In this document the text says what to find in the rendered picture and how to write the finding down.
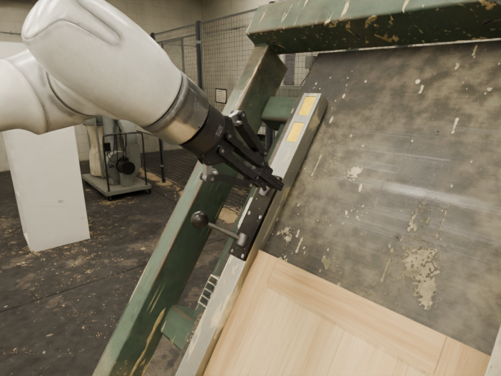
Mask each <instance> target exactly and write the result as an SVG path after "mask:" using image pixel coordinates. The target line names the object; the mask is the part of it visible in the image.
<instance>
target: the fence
mask: <svg viewBox="0 0 501 376"><path fill-rule="evenodd" d="M306 97H316V99H315V101H314V103H313V105H312V108H311V110H310V111H309V115H308V116H303V115H298V114H299V111H300V109H301V107H302V105H303V102H304V100H305V98H306ZM327 105H328V102H327V100H326V99H325V98H324V97H323V95H322V94H321V93H304V94H303V97H302V99H301V101H300V103H299V105H298V107H297V110H296V112H295V114H294V116H293V119H292V121H291V123H290V125H289V128H288V130H287V132H286V135H285V136H284V138H283V141H282V142H281V145H280V147H279V149H278V151H277V154H276V156H275V158H274V161H273V163H272V164H271V168H272V169H273V172H272V175H277V176H280V177H281V178H282V181H281V182H283V183H284V186H283V189H282V191H279V190H277V193H276V195H275V196H274V200H273V201H272V203H271V206H270V208H269V210H268V213H267V215H266V217H265V220H264V222H263V223H262V227H261V228H260V230H259V233H258V235H257V237H256V239H255V242H254V244H253V246H252V249H251V250H250V253H249V255H248V258H247V259H246V261H243V260H240V259H239V258H237V257H234V256H233V255H230V257H229V259H228V261H227V263H226V266H225V267H224V270H223V272H222V274H221V277H220V278H219V280H218V283H217V285H216V287H215V289H214V292H213V294H212V296H211V298H210V300H209V303H208V305H207V307H206V309H205V311H204V314H203V315H202V318H201V320H200V322H199V324H198V327H197V329H196V331H195V333H194V336H193V337H192V340H191V342H190V344H189V347H188V348H187V350H186V353H185V355H184V357H183V359H182V362H181V364H180V366H179V368H178V370H177V373H176V375H175V376H202V375H203V373H204V371H205V368H206V367H207V364H208V362H209V359H210V358H211V355H212V353H213V351H214V348H215V346H216V344H217V341H218V339H219V337H220V335H221V332H222V331H223V328H224V326H225V324H226V321H227V319H228V317H229V315H230V312H231V310H232V309H233V305H234V304H235V302H236V299H237V297H238V295H239V292H240V290H241V288H242V285H243V283H244V282H245V278H246V277H247V275H248V272H249V270H250V268H251V265H252V263H253V260H254V258H255V256H256V253H257V252H258V250H261V251H263V250H264V247H265V245H266V243H267V241H268V238H269V237H270V234H271V232H272V230H273V227H274V225H275V222H276V220H277V218H278V216H279V214H280V211H281V209H282V207H283V205H284V202H285V200H286V198H287V195H288V194H289V191H290V189H291V187H292V184H293V182H294V180H295V177H296V175H297V173H298V170H299V168H300V166H301V163H302V162H303V159H304V157H305V155H306V153H307V150H308V148H309V146H310V143H311V141H312V139H313V137H314V135H315V132H316V130H317V128H318V125H319V123H320V121H321V118H322V116H323V115H324V111H325V110H326V108H327ZM295 122H299V123H304V125H303V128H302V130H301V132H300V135H299V137H298V138H297V141H296V142H289V141H286V140H287V138H288V135H289V133H290V131H291V129H292V126H293V124H294V123H295Z"/></svg>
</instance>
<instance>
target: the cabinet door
mask: <svg viewBox="0 0 501 376"><path fill-rule="evenodd" d="M490 357H491V356H489V355H487V354H484V353H482V352H481V351H478V350H476V349H474V348H471V347H470V346H468V345H465V344H463V343H461V342H459V341H456V340H454V339H452V338H450V337H448V336H445V335H443V334H442V333H439V332H437V331H435V330H433V329H431V328H428V327H426V326H424V325H422V324H419V323H417V322H415V321H413V320H411V319H408V318H406V317H405V316H402V315H400V314H398V313H395V312H394V311H392V310H389V309H387V308H385V307H383V306H380V305H378V304H376V303H374V302H372V301H369V300H368V299H366V298H363V297H361V296H359V295H357V294H355V293H353V292H350V291H348V290H346V289H344V288H341V287H340V286H337V285H335V284H334V283H330V282H329V281H326V280H324V279H322V278H320V277H318V276H316V275H313V274H311V273H309V272H307V271H304V270H302V269H300V268H298V267H296V266H293V265H292V264H290V263H287V262H285V261H283V260H281V259H279V258H277V257H274V256H272V255H270V254H268V253H265V252H264V251H261V250H258V252H257V253H256V256H255V258H254V260H253V263H252V265H251V267H250V270H249V272H248V275H247V277H246V278H245V282H244V283H243V285H242V288H241V290H240V292H239V295H238V297H237V299H236V302H235V304H234V305H233V309H232V310H231V312H230V315H229V317H228V319H227V321H226V324H225V326H224V328H223V331H222V332H221V335H220V337H219V339H218V341H217V344H216V346H215V348H214V351H213V353H212V355H211V358H210V359H209V362H208V364H207V367H206V368H205V371H204V373H203V375H202V376H485V372H486V369H487V367H488V362H489V360H490Z"/></svg>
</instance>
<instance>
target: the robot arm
mask: <svg viewBox="0 0 501 376"><path fill-rule="evenodd" d="M21 35H22V41H23V43H24V44H25V45H26V47H27V49H25V50H23V51H21V52H18V53H16V54H13V55H11V56H9V57H6V58H3V59H1V60H0V132H2V131H9V130H13V129H22V130H26V131H30V132H32V133H34V134H36V135H41V134H45V133H48V132H51V131H56V130H59V129H62V128H67V127H71V126H74V125H79V124H82V123H83V122H84V121H85V120H87V119H92V118H95V117H97V116H106V117H109V118H111V119H115V120H122V119H125V120H128V121H130V122H133V123H135V124H137V125H139V126H140V127H141V128H142V129H144V130H146V131H149V132H150V133H152V134H153V135H154V136H156V137H158V138H160V139H161V140H162V141H164V142H166V143H168V144H169V145H179V146H181V147H182V148H184V149H186V150H187V151H189V152H190V153H192V154H193V155H195V156H196V157H197V158H198V160H199V162H200V163H201V164H203V173H201V174H200V179H201V180H202V181H206V182H209V183H215V182H219V181H221V182H225V183H228V184H233V185H236V186H240V187H245V188H248V189H250V188H252V186H253V183H255V184H256V185H258V186H260V187H266V186H267V187H269V188H271V189H276V190H279V191H282V189H283V186H284V183H283V182H281V181H280V180H279V179H277V178H276V177H274V176H273V175H272V172H273V169H272V168H271V167H270V166H269V165H268V162H266V161H264V157H265V156H266V155H267V153H268V152H267V151H266V149H265V147H264V146H263V144H262V143H261V142H260V140H259V138H258V137H257V135H256V134H255V133H254V131H253V129H252V128H251V126H250V125H249V124H248V120H247V117H246V114H245V112H244V111H242V110H231V112H230V115H229V116H225V115H222V113H221V112H219V111H218V110H217V109H216V108H215V107H213V106H212V105H211V104H210V103H209V99H208V97H207V94H206V93H205V92H204V91H203V90H202V89H200V88H199V87H198V86H197V85H196V84H194V83H193V82H192V81H191V80H190V79H188V78H187V76H186V75H185V74H184V73H183V72H181V71H180V70H179V69H178V68H177V67H176V66H175V65H174V64H173V63H172V62H171V60H170V59H169V57H168V55H167V54H166V52H165V51H164V50H163V49H162V48H161V47H160V46H159V45H158V44H157V42H156V41H155V40H153V39H152V38H151V37H150V36H149V35H148V34H147V33H146V32H145V31H143V30H142V29H141V28H140V27H139V26H138V25H137V24H136V23H135V22H134V21H132V20H131V19H130V18H128V17H127V16H126V15H124V14H123V13H122V12H121V11H120V10H118V9H117V8H115V7H114V6H112V5H111V4H109V3H107V2H106V1H105V0H39V1H38V2H37V3H36V4H35V5H34V7H33V8H32V9H31V11H30V13H29V14H28V16H27V17H26V19H25V22H24V24H23V26H22V33H21ZM234 127H235V128H234ZM235 129H236V130H237V131H238V132H239V134H240V136H241V137H242V139H243V140H244V141H245V142H246V144H247V145H248V147H249V148H247V147H246V146H245V145H244V143H243V142H241V141H240V140H239V139H237V136H236V132H235ZM233 151H234V152H236V153H237V154H238V155H239V156H240V157H242V158H243V159H245V160H246V161H247V162H249V163H250V164H251V165H252V167H251V169H250V168H249V167H247V166H246V165H245V164H244V163H242V162H241V161H240V160H238V159H237V157H235V156H234V155H233ZM219 163H226V164H227V165H228V166H229V167H231V168H232V169H234V170H235V171H237V172H238V173H239V174H241V175H242V176H244V177H243V180H242V179H240V178H234V177H232V176H229V175H224V174H221V173H218V172H217V170H216V169H214V168H212V165H216V164H219Z"/></svg>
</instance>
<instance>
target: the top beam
mask: <svg viewBox="0 0 501 376"><path fill-rule="evenodd" d="M246 35H247V36H248V38H249V39H250V40H251V41H252V43H253V44H254V45H255V44H261V43H267V44H268V45H270V46H273V48H274V49H275V50H276V52H277V54H294V53H305V52H315V51H335V50H345V49H355V48H375V47H385V46H404V45H415V44H425V43H445V42H455V41H465V40H485V39H495V38H501V5H499V4H497V3H496V1H493V2H489V1H487V0H285V1H279V2H275V3H270V4H264V5H260V6H259V7H258V9H257V10H256V12H255V14H254V16H253V18H252V20H251V22H250V24H249V26H248V29H247V30H246Z"/></svg>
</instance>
